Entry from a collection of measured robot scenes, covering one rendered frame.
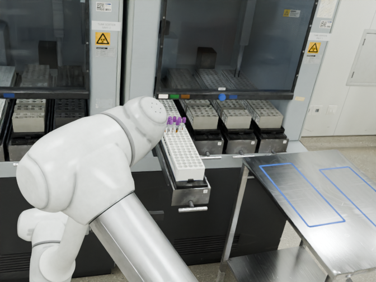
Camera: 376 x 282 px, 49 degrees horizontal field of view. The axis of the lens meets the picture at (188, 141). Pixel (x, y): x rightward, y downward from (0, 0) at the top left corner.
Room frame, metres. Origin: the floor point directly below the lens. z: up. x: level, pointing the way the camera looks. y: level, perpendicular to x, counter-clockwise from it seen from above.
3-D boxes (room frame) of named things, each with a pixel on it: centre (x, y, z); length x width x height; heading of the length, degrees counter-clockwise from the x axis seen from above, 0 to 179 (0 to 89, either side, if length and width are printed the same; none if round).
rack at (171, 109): (1.61, 0.11, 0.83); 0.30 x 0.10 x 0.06; 18
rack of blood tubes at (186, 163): (1.31, 0.02, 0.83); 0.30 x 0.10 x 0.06; 18
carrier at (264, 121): (1.65, -0.35, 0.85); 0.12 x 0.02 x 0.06; 107
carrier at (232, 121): (1.61, -0.21, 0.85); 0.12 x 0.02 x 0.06; 107
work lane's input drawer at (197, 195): (1.44, 0.06, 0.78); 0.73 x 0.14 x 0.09; 18
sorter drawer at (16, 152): (1.56, 0.68, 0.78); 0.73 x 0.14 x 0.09; 18
